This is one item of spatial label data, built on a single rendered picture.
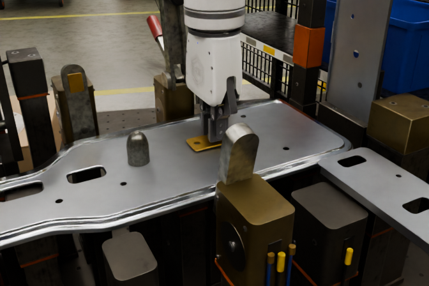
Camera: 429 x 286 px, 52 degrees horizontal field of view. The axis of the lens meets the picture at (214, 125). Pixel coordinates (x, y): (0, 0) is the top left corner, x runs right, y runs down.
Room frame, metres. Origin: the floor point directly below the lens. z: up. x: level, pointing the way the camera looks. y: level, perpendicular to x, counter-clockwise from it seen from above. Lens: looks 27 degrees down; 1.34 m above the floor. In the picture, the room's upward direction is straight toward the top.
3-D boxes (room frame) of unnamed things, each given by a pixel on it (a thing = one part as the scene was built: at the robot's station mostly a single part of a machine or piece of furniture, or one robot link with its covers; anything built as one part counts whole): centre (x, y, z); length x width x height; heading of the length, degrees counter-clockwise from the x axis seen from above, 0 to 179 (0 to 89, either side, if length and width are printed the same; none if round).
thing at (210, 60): (0.62, 0.00, 1.14); 0.10 x 0.07 x 0.11; 27
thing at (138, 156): (0.56, 0.11, 1.02); 0.03 x 0.03 x 0.07
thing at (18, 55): (0.70, 0.31, 0.91); 0.07 x 0.05 x 0.42; 27
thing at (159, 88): (0.77, 0.08, 0.87); 0.10 x 0.07 x 0.35; 27
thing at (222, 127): (0.59, -0.01, 1.04); 0.03 x 0.03 x 0.07; 27
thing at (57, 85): (0.72, 0.25, 0.88); 0.11 x 0.07 x 0.37; 27
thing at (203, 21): (0.62, 0.00, 1.20); 0.09 x 0.08 x 0.03; 27
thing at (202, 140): (0.62, 0.00, 1.01); 0.08 x 0.04 x 0.01; 117
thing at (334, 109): (0.73, -0.24, 0.85); 0.12 x 0.03 x 0.30; 27
